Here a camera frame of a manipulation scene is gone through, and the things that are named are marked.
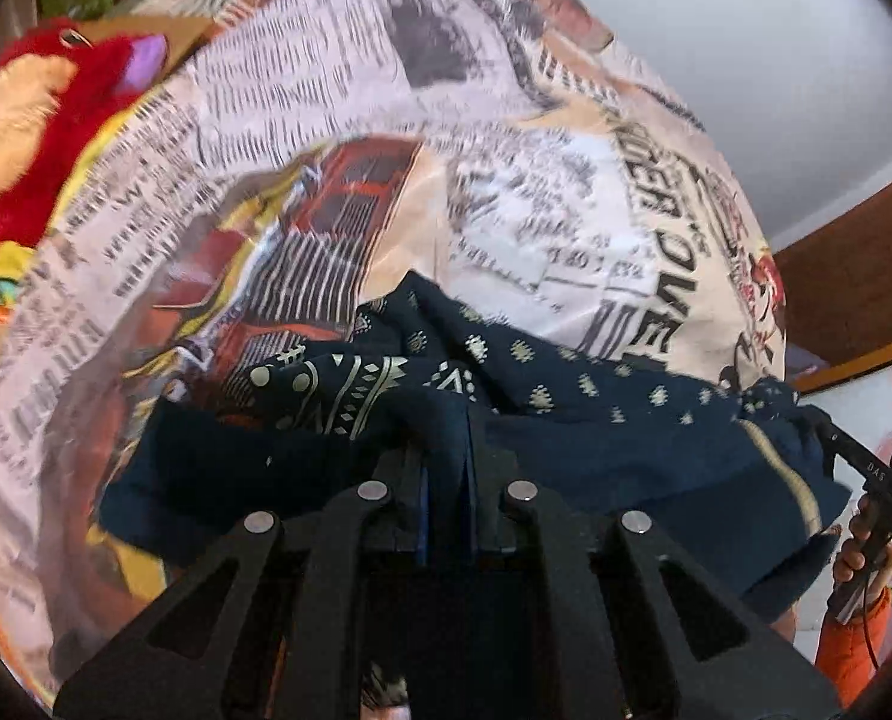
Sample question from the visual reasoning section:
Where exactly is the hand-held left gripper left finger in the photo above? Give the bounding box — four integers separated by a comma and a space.
52, 450, 428, 720

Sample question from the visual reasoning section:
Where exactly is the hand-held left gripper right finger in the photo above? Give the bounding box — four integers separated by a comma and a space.
464, 420, 840, 720

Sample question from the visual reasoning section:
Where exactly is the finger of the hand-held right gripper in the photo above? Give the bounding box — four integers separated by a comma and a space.
806, 409, 878, 481

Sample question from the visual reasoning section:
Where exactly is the navy patterned garment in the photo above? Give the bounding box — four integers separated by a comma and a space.
101, 270, 852, 710

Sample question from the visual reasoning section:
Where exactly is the person's right hand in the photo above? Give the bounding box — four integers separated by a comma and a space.
834, 493, 892, 595

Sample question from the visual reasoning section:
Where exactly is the wooden wardrobe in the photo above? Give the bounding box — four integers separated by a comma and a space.
794, 337, 892, 466

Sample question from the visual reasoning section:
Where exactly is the printed blanket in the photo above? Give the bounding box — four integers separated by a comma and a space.
0, 0, 792, 713

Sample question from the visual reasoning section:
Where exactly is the red plush toy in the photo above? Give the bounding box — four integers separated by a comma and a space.
0, 15, 169, 286

